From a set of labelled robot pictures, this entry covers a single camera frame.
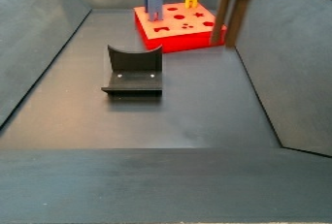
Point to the red shape sorter board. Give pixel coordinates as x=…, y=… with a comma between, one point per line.
x=184, y=30

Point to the brown three prong peg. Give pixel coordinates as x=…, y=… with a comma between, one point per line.
x=235, y=22

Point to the grey blue peg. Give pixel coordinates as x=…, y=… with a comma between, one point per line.
x=154, y=9

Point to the black curved bracket stand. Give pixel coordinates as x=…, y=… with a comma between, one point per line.
x=136, y=71

